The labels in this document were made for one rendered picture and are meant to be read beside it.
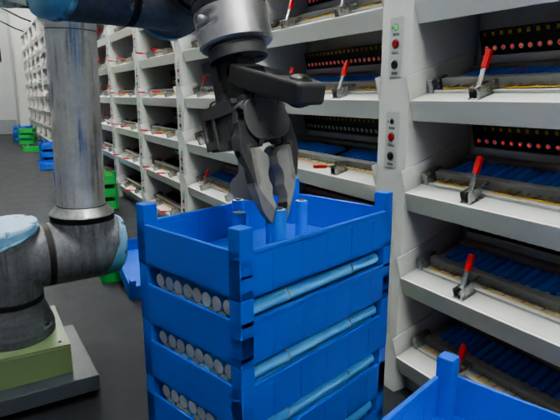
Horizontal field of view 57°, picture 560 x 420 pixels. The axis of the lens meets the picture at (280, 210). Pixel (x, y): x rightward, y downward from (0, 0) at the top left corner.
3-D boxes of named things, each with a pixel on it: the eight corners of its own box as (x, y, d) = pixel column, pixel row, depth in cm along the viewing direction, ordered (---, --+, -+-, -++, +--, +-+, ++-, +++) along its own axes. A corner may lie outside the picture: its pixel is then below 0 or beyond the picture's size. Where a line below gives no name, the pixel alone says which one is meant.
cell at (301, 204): (302, 244, 75) (302, 200, 73) (292, 242, 76) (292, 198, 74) (309, 242, 76) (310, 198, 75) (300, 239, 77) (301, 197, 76)
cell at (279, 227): (278, 262, 62) (279, 209, 60) (267, 258, 63) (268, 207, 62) (289, 258, 63) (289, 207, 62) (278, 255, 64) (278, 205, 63)
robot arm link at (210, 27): (282, 2, 62) (220, -9, 55) (289, 42, 62) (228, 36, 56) (234, 28, 69) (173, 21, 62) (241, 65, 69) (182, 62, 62)
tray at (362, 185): (379, 203, 122) (372, 166, 119) (260, 171, 173) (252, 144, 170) (438, 173, 130) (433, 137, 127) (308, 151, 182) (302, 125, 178)
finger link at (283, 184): (273, 217, 68) (257, 149, 67) (306, 212, 64) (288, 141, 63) (257, 223, 66) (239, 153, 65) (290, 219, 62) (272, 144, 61)
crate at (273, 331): (242, 372, 56) (241, 303, 54) (142, 317, 70) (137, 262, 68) (389, 296, 78) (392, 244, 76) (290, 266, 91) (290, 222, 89)
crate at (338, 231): (241, 303, 54) (240, 230, 53) (137, 262, 68) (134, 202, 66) (392, 244, 76) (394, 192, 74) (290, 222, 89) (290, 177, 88)
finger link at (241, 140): (265, 183, 62) (255, 112, 62) (275, 181, 61) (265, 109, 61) (235, 185, 59) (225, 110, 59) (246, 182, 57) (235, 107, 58)
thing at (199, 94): (247, 111, 177) (236, 71, 172) (187, 107, 228) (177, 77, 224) (295, 94, 185) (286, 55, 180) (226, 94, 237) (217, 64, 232)
